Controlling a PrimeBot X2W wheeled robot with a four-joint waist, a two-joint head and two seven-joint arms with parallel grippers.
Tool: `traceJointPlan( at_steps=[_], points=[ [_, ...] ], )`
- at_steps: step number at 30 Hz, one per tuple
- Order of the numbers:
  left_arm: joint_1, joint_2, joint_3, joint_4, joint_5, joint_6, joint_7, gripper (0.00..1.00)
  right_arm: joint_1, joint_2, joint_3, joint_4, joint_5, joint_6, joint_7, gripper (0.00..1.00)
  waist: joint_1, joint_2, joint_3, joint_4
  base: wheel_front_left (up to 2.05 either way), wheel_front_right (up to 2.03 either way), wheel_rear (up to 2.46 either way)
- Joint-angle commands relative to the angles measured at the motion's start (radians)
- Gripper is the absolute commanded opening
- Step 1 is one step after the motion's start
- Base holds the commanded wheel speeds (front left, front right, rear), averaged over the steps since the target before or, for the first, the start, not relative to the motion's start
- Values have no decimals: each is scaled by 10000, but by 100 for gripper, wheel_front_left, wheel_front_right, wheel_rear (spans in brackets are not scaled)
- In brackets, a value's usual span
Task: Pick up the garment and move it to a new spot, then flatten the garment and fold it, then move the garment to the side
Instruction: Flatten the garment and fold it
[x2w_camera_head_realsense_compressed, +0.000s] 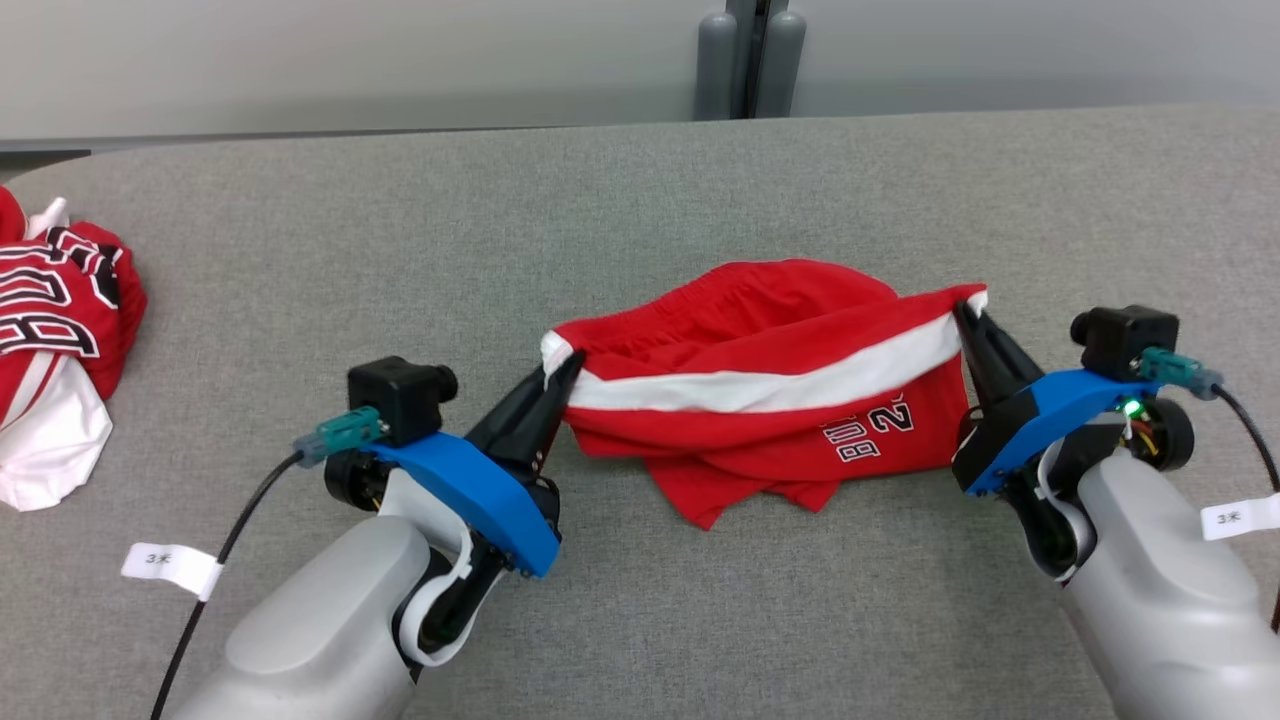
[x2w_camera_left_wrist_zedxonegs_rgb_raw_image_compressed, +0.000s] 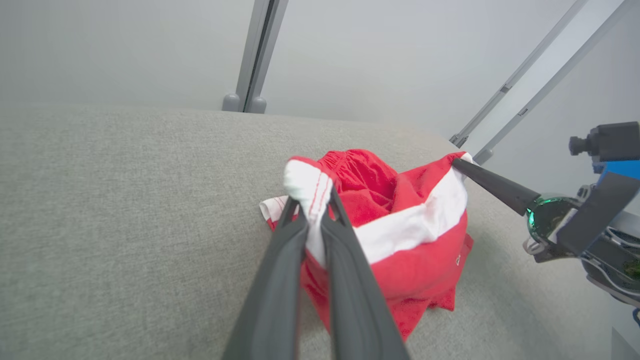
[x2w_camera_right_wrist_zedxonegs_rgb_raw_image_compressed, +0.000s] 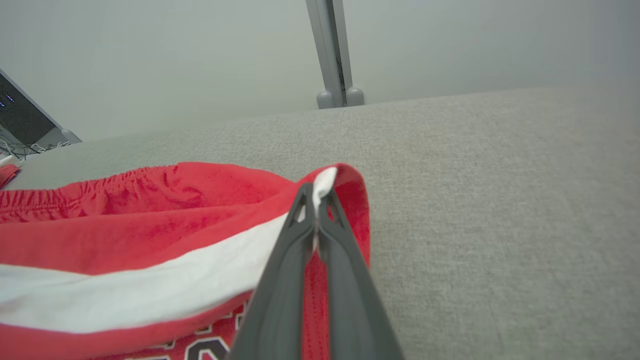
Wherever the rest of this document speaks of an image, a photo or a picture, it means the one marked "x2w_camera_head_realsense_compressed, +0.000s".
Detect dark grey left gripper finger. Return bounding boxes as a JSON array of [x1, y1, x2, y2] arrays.
[[528, 393, 571, 481], [465, 350, 587, 471]]

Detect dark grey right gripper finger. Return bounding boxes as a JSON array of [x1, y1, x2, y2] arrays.
[[952, 302, 1003, 411], [974, 310, 1044, 403]]

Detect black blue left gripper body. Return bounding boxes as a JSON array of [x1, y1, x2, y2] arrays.
[[323, 430, 563, 653]]

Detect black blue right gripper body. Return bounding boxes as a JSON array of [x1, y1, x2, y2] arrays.
[[950, 368, 1197, 586]]

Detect red shorts with white stripe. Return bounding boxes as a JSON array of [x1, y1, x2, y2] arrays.
[[540, 258, 991, 531]]

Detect red basketball jersey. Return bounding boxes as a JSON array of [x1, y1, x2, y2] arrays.
[[0, 185, 149, 513]]

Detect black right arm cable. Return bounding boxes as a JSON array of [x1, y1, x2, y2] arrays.
[[1138, 346, 1280, 635]]

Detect white cable label tag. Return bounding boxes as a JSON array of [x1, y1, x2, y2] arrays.
[[1199, 494, 1280, 543], [121, 541, 224, 602]]

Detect grey partition post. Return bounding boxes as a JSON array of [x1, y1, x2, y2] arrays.
[[694, 0, 809, 122]]

